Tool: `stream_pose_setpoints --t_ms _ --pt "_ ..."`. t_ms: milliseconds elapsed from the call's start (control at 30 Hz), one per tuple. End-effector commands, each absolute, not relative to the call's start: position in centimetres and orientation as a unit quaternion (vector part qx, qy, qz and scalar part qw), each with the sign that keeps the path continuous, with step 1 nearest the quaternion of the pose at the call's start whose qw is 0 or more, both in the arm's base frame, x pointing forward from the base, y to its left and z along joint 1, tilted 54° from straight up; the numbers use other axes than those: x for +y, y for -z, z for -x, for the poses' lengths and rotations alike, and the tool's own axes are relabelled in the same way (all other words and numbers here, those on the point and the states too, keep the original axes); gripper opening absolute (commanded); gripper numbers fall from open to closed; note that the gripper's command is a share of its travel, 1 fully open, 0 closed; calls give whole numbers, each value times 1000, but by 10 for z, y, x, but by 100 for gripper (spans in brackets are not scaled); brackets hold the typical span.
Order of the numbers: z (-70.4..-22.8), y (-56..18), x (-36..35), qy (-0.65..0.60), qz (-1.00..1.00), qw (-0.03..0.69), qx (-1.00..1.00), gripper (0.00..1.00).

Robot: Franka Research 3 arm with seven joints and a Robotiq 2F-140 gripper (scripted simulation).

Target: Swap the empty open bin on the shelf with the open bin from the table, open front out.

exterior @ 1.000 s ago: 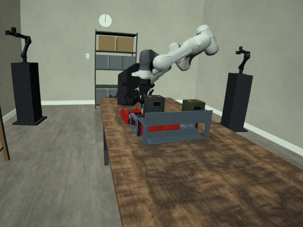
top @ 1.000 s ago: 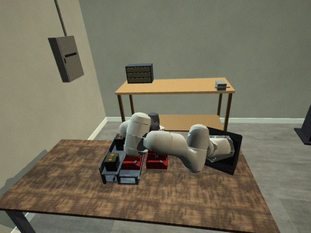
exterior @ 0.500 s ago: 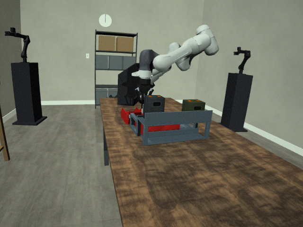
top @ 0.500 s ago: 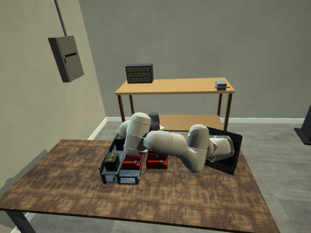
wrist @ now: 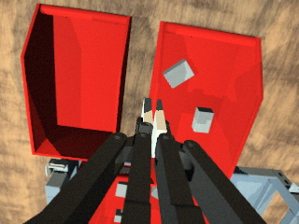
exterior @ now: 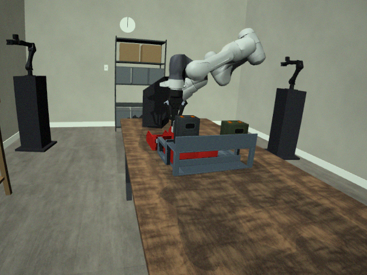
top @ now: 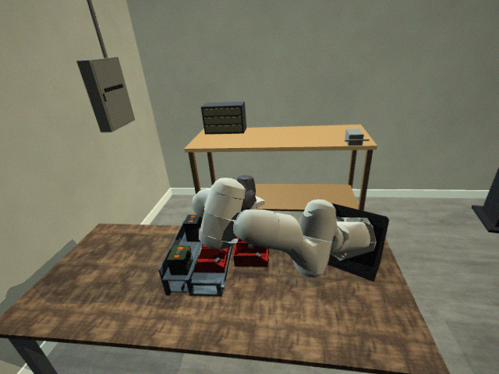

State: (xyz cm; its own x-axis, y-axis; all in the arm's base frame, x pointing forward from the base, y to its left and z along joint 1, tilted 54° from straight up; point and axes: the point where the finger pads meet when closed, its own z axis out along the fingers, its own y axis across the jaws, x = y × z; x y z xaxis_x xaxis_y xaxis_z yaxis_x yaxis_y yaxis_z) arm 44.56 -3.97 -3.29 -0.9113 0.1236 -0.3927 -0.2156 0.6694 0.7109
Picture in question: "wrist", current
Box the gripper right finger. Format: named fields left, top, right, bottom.
left=151, top=99, right=267, bottom=224

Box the small white block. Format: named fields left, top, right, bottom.
left=115, top=181, right=127, bottom=198

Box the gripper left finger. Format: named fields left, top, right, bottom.
left=22, top=97, right=154, bottom=224

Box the red bin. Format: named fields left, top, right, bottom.
left=21, top=5, right=132, bottom=161
left=149, top=22, right=263, bottom=179
left=89, top=165, right=131, bottom=224
left=150, top=186, right=199, bottom=224

